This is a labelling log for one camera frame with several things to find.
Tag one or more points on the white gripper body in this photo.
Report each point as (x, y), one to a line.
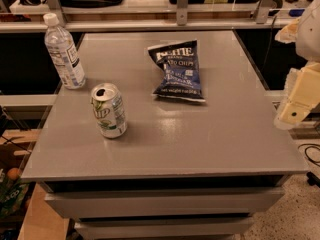
(310, 34)

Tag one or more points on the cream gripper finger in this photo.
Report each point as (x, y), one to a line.
(288, 34)
(301, 95)

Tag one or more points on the green white 7up can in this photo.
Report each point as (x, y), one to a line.
(109, 110)

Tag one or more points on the blue object on shelf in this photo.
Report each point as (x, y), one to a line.
(296, 12)

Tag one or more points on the blue kettle chips bag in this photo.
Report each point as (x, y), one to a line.
(180, 66)

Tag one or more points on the upper grey drawer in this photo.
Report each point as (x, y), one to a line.
(113, 204)

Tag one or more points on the grey drawer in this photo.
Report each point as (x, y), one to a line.
(113, 204)
(138, 229)

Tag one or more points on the lower grey drawer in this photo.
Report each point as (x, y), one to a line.
(138, 229)

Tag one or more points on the clear plastic water bottle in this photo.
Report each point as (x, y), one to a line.
(63, 52)

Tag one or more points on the black sunglasses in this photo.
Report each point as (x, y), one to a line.
(32, 2)

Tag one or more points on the orange fruit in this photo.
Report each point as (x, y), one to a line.
(14, 173)

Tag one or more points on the green package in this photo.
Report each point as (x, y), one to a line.
(11, 202)

